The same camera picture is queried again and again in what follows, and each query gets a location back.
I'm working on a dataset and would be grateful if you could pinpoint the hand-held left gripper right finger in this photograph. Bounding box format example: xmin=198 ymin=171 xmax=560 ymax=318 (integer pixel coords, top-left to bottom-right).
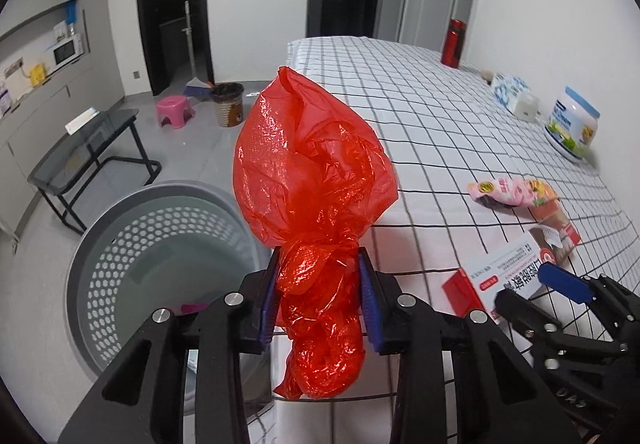
xmin=357 ymin=249 xmax=566 ymax=444

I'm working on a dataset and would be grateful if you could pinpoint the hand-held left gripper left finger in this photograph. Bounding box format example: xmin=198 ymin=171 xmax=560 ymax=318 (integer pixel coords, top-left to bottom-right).
xmin=57 ymin=249 xmax=279 ymax=444

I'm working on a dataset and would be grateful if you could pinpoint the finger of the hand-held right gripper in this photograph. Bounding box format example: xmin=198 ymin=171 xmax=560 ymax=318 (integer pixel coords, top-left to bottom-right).
xmin=540 ymin=261 xmax=640 ymax=325
xmin=495 ymin=289 xmax=628 ymax=362

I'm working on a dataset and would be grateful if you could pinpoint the red toothpaste box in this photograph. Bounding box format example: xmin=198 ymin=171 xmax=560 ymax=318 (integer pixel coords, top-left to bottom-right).
xmin=442 ymin=230 xmax=583 ymax=325

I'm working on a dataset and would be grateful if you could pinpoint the pink snack wrapper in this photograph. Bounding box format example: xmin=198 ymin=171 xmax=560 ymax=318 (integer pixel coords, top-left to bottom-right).
xmin=467 ymin=176 xmax=559 ymax=210

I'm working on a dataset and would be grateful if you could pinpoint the grey perforated basket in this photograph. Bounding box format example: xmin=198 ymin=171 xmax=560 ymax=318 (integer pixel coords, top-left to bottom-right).
xmin=64 ymin=180 xmax=275 ymax=420

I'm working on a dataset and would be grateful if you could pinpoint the red plastic bag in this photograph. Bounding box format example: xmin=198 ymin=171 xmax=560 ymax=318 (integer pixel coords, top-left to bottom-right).
xmin=232 ymin=66 xmax=399 ymax=400

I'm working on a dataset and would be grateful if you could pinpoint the brown patterned trash bin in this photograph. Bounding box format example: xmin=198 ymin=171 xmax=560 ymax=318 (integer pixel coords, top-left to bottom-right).
xmin=209 ymin=83 xmax=246 ymax=129

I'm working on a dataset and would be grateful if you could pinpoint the white jar with blue lid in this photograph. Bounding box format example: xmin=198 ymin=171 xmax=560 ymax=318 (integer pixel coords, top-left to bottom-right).
xmin=544 ymin=85 xmax=601 ymax=164

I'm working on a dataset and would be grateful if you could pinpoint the translucent white container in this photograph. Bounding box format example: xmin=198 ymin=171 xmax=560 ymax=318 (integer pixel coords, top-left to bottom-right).
xmin=515 ymin=93 xmax=541 ymax=122

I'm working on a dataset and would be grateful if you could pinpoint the checkered white tablecloth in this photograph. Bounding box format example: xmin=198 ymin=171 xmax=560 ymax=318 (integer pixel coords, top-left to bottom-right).
xmin=240 ymin=36 xmax=640 ymax=444

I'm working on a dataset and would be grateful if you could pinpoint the blue white tissue pack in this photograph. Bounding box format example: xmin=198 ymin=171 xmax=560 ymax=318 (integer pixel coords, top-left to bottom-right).
xmin=491 ymin=72 xmax=531 ymax=112

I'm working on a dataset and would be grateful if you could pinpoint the pink plastic stool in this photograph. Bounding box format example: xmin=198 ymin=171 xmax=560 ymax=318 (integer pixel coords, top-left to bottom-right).
xmin=156 ymin=95 xmax=196 ymax=130

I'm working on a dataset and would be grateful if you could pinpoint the glass coffee table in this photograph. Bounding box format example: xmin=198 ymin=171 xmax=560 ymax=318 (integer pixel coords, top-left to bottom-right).
xmin=27 ymin=109 xmax=163 ymax=235

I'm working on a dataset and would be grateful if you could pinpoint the flat white box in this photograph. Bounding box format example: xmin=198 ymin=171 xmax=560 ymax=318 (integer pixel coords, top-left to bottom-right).
xmin=64 ymin=107 xmax=100 ymax=135

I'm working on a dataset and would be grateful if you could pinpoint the red thermos bottle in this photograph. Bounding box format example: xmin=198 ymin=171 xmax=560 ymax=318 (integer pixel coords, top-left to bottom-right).
xmin=441 ymin=18 xmax=467 ymax=70

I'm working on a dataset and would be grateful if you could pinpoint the white microwave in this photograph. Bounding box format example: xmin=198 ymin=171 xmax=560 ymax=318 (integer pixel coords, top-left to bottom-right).
xmin=52 ymin=35 xmax=85 ymax=66

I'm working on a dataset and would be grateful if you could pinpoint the broom with white handle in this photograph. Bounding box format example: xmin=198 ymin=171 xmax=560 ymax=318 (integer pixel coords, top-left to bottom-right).
xmin=182 ymin=0 xmax=213 ymax=100

